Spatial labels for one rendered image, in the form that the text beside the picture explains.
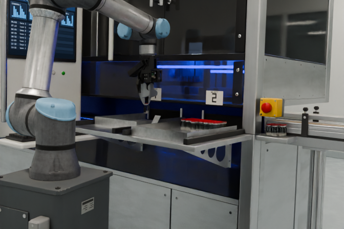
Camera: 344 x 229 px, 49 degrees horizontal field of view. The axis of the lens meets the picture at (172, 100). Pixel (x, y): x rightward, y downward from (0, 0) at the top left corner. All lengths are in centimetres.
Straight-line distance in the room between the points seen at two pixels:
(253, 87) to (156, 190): 72
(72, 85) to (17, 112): 87
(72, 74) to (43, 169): 102
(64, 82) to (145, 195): 72
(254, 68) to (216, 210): 63
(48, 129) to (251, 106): 80
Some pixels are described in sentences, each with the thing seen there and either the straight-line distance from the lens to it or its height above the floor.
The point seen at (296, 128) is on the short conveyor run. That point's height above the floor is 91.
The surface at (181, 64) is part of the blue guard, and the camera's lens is 175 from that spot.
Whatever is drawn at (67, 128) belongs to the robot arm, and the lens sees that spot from 117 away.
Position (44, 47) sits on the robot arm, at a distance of 130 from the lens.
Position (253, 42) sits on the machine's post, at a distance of 158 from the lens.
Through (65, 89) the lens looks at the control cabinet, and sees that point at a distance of 210.
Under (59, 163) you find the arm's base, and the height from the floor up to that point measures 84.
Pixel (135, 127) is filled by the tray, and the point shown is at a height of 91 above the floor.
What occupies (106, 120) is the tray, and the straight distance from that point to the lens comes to 171.
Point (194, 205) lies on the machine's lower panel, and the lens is 179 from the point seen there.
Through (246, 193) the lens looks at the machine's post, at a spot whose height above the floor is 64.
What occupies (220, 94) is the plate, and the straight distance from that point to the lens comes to 163.
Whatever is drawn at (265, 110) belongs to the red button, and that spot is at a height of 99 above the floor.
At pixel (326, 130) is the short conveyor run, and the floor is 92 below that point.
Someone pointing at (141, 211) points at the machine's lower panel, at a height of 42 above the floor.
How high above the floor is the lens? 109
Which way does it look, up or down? 3 degrees down
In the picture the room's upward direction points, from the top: 2 degrees clockwise
